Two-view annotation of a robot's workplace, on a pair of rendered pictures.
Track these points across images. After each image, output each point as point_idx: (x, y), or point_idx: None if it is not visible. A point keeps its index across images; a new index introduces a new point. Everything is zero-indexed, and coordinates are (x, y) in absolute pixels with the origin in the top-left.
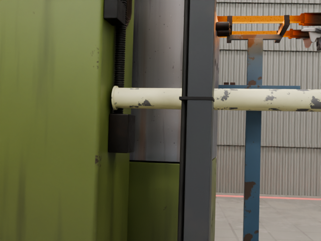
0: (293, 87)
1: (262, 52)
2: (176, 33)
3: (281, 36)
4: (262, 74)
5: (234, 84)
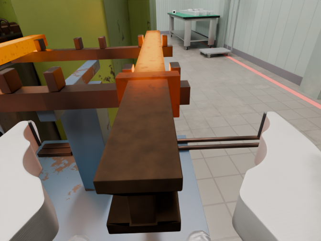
0: None
1: (64, 129)
2: None
3: (36, 112)
4: (77, 168)
5: (38, 156)
